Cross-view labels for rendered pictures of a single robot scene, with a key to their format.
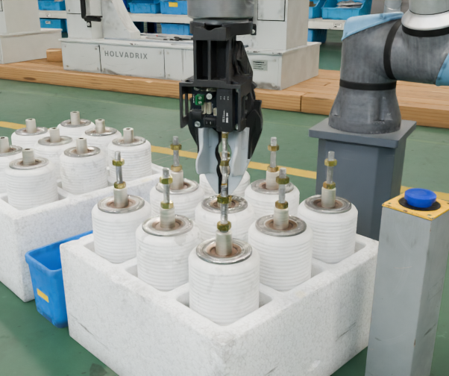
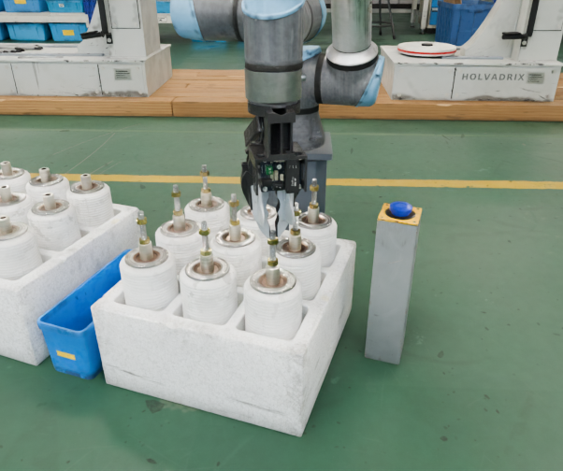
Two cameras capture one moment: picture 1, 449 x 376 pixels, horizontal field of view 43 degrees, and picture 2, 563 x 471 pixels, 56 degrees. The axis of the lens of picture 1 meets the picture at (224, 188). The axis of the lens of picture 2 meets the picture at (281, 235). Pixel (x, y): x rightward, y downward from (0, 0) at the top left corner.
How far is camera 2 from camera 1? 0.33 m
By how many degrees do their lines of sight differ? 25
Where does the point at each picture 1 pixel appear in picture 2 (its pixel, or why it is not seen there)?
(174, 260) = (224, 297)
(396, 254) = (390, 253)
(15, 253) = (20, 322)
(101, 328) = (153, 369)
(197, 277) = (262, 307)
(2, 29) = not seen: outside the picture
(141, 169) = (107, 212)
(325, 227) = (319, 239)
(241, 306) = (296, 321)
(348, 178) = not seen: hidden behind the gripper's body
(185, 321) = (260, 345)
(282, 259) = (306, 275)
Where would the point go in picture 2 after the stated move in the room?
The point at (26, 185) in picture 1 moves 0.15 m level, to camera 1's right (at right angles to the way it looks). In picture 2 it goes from (14, 254) to (96, 237)
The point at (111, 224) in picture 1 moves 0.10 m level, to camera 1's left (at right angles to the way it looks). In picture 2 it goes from (149, 278) to (88, 292)
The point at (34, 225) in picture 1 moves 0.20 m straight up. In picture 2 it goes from (35, 292) to (9, 195)
